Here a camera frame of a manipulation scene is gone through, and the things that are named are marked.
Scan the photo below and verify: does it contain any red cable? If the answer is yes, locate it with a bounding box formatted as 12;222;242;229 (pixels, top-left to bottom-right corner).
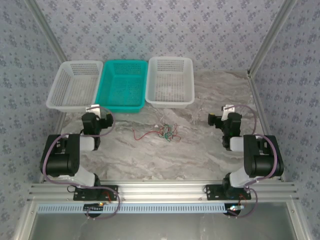
131;123;183;144

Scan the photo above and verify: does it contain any green cable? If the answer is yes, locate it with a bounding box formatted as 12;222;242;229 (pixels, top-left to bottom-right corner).
158;123;176;143

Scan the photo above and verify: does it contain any white cable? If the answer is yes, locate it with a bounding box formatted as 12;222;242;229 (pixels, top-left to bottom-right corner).
153;115;180;137

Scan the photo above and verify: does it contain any teal perforated plastic basket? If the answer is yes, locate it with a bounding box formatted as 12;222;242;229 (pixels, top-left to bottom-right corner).
94;59;149;115

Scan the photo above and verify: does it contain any white perforated plastic basket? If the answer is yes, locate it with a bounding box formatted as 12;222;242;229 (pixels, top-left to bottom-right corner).
46;59;104;113
144;56;195;110

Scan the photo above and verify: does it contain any black controller board with LEDs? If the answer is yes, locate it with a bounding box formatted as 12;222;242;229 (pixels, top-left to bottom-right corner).
83;202;105;217
226;203;245;218

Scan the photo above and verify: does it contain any grey metal bottom panel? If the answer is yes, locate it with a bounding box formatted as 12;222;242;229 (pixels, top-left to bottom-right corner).
14;201;310;240

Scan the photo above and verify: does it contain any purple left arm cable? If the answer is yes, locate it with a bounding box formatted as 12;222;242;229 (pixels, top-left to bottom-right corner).
41;106;121;221

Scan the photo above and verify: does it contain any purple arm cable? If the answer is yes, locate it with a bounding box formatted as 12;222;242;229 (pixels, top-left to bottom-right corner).
224;104;279;219
41;106;121;221

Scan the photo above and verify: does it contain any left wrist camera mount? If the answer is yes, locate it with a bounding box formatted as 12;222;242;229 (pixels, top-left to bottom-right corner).
85;104;102;117

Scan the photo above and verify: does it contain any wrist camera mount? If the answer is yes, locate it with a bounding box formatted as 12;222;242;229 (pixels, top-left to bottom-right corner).
85;104;102;117
221;104;236;121

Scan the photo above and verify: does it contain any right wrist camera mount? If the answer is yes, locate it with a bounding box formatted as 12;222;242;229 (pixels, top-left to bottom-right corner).
221;104;236;121

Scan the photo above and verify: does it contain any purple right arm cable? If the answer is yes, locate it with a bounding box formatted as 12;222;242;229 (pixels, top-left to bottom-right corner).
224;104;279;219

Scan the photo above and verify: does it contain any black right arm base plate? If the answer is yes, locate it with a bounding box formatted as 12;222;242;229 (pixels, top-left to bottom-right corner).
204;183;252;201

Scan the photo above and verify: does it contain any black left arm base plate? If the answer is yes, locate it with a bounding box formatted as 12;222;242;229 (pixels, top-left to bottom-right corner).
73;184;119;202

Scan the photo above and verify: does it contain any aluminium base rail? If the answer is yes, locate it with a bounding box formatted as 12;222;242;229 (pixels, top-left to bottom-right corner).
27;180;300;202

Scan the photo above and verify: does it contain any aluminium frame post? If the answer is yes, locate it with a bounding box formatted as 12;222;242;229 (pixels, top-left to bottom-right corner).
24;0;68;76
246;0;299;77

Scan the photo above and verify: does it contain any white slotted cable duct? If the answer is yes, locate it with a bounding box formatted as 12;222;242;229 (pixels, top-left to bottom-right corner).
37;202;232;215

